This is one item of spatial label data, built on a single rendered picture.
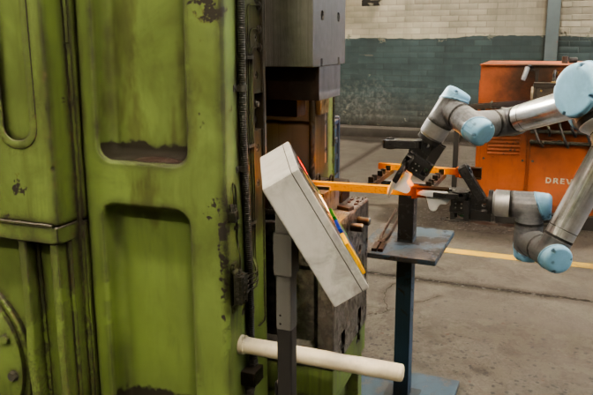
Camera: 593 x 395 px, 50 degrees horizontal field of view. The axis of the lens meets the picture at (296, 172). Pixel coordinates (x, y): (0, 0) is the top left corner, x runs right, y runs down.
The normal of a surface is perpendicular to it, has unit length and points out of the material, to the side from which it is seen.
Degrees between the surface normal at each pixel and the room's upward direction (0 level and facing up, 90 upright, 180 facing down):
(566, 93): 84
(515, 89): 90
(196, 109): 89
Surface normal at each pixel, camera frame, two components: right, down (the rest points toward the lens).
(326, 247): 0.07, 0.20
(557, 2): -0.36, 0.19
